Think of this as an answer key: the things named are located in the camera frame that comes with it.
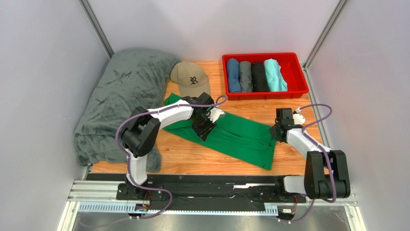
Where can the tan baseball cap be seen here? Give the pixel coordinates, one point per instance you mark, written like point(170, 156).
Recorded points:
point(191, 79)

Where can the grey rolled t-shirt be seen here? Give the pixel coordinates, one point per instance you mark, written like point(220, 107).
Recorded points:
point(245, 77)

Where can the black rolled t-shirt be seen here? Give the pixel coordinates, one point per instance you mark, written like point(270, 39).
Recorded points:
point(259, 77)

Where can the red plastic bin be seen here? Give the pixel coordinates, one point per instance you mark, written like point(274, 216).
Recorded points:
point(291, 71)

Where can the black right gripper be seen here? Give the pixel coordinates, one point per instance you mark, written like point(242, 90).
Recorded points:
point(276, 132)

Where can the green t-shirt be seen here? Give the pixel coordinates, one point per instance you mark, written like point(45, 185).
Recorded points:
point(234, 136)

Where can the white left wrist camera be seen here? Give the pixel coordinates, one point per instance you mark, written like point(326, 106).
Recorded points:
point(215, 113)

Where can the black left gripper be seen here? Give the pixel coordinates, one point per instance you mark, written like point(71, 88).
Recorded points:
point(204, 132)

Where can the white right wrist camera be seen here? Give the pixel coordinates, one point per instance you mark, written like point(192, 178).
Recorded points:
point(298, 118)

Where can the grey plush pillow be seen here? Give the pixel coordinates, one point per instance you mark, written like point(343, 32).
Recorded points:
point(133, 77)

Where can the blue rolled t-shirt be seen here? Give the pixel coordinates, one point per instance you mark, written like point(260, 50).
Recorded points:
point(233, 68)

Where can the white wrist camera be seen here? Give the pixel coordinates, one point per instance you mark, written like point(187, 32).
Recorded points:
point(298, 118)
point(215, 113)

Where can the aluminium frame rail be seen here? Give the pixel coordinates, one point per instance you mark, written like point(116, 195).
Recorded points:
point(102, 202)

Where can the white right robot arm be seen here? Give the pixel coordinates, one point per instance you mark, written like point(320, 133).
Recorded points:
point(326, 174)

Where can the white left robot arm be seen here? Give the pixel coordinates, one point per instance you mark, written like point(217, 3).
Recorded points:
point(136, 136)

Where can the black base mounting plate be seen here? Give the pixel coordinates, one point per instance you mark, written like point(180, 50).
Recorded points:
point(216, 192)

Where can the turquoise rolled t-shirt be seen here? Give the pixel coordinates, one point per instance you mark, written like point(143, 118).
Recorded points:
point(275, 80)

